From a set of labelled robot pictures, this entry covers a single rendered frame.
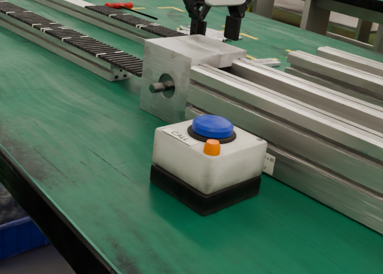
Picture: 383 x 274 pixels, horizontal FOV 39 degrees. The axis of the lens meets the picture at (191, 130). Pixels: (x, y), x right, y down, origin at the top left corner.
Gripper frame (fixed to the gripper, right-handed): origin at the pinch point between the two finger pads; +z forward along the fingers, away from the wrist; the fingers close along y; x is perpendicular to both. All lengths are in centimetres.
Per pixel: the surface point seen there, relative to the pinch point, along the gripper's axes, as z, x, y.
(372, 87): -1.5, 33.0, 5.1
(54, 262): 62, -31, 12
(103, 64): 3.9, -2.5, 21.1
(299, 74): 0.0, 21.9, 5.1
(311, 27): 26, -79, -148
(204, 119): -1.4, 30.7, 32.5
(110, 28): 5.2, -27.4, 2.1
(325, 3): 14, -74, -147
